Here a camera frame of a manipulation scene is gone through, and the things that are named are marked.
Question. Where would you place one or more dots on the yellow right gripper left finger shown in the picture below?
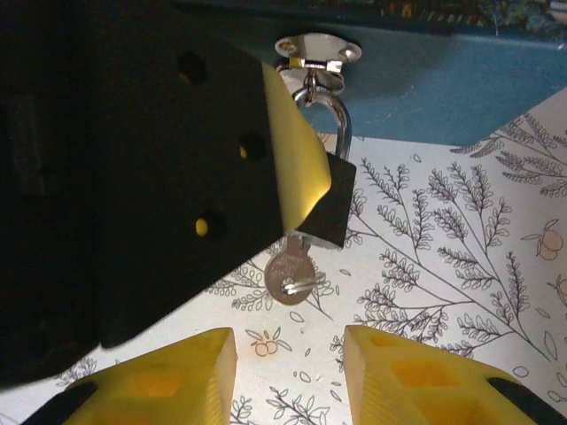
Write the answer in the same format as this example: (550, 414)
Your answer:
(168, 380)

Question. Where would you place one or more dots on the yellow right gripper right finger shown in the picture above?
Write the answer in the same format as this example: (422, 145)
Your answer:
(421, 389)

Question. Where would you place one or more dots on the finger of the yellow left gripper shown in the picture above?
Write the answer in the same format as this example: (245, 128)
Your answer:
(297, 164)

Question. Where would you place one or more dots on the black padlock silver shackle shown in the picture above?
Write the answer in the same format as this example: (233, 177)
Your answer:
(336, 203)

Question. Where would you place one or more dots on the small silver key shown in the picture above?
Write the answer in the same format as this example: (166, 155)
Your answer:
(288, 265)

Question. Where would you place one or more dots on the silver box latch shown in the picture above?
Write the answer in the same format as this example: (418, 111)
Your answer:
(319, 46)

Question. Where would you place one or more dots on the floral print table cover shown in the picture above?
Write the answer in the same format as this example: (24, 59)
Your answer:
(443, 265)

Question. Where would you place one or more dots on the starry night print box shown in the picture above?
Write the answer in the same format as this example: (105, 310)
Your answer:
(443, 88)

